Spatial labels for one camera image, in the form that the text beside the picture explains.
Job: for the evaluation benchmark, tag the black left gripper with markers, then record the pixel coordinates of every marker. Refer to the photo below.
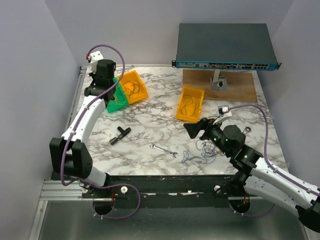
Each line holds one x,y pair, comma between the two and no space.
94,76

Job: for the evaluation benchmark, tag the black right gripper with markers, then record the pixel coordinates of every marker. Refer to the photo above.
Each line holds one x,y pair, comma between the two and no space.
193,128

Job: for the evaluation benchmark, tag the yellow bin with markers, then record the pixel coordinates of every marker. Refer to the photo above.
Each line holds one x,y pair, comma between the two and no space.
133,87
190,104

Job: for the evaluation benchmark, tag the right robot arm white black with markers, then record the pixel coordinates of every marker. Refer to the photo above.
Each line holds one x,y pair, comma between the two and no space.
259,178

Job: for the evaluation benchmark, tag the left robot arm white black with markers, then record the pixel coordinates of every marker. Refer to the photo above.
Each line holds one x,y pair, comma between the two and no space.
69,154

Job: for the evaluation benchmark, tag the green plastic bin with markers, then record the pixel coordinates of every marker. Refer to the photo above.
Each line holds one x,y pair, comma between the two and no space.
119,102

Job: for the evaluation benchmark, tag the silver open-end wrench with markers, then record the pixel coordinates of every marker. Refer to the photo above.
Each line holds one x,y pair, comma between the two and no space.
172,153

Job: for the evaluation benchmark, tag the silver ratchet wrench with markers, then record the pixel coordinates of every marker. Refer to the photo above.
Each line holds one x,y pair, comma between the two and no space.
247,130

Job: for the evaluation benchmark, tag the wooden base board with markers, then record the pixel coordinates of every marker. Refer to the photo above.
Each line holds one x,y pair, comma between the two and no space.
239,86

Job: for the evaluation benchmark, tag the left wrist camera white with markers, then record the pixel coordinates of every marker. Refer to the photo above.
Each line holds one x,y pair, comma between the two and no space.
93,59

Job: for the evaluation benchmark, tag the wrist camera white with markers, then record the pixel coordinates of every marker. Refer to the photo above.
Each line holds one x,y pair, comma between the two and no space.
93,59
224,114

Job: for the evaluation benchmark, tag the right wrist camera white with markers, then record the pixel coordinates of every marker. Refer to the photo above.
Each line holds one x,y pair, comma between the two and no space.
224,114

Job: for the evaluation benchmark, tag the metal switch stand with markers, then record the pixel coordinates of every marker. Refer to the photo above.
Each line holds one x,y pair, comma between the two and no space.
218,82

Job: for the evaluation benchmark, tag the black T-handle tool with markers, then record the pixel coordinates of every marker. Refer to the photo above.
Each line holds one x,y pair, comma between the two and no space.
123,133

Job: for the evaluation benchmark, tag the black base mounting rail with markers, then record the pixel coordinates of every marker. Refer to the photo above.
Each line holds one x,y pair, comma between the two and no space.
133,192

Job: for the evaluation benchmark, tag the blue network switch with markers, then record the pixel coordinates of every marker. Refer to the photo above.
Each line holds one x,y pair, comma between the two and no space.
225,46

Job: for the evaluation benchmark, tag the aluminium table frame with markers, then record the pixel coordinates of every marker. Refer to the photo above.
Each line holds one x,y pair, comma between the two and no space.
153,121

